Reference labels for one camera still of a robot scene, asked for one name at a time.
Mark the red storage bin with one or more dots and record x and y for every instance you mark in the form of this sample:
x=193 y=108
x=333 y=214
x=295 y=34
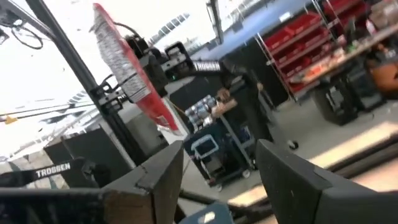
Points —
x=303 y=21
x=289 y=53
x=314 y=39
x=278 y=38

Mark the pack of silver cans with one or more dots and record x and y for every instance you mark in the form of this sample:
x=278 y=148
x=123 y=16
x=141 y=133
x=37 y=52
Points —
x=199 y=110

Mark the grey cabinet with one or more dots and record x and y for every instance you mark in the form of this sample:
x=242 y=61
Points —
x=152 y=133

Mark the black storage crate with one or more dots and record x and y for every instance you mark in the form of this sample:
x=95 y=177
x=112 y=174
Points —
x=334 y=102
x=363 y=87

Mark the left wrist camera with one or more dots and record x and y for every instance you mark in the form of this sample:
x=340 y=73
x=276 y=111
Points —
x=177 y=60

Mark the black utility cart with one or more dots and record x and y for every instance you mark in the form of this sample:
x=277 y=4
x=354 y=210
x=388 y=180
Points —
x=214 y=149

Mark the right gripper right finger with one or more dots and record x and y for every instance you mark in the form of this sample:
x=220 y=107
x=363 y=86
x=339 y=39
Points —
x=304 y=199

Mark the orange chair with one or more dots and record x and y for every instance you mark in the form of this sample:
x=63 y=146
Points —
x=385 y=77

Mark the metal shelf rack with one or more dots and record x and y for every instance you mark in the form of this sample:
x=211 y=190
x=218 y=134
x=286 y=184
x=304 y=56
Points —
x=298 y=39

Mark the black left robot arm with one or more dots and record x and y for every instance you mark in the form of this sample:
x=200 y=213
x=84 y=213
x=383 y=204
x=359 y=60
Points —
x=228 y=70

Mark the person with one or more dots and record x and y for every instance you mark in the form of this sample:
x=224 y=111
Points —
x=248 y=105

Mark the red Orville popcorn bag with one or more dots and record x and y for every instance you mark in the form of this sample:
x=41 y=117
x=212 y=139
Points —
x=124 y=68

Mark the brown cardboard piece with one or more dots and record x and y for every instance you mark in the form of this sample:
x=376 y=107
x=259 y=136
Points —
x=225 y=107

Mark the wooden workbench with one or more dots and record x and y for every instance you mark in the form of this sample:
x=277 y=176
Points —
x=342 y=56

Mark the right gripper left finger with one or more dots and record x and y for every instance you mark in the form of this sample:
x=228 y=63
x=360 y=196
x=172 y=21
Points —
x=77 y=207

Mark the black partition panel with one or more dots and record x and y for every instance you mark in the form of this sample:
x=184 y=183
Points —
x=267 y=62
x=81 y=146

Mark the blue partition panel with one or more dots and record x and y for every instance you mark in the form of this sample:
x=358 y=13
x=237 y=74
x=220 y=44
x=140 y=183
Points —
x=264 y=18

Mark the black caster wheel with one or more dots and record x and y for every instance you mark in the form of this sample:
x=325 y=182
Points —
x=293 y=145

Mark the background black robot arm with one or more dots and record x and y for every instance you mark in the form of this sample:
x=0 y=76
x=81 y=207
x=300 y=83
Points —
x=18 y=177

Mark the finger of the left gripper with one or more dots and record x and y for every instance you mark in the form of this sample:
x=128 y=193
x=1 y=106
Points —
x=128 y=79

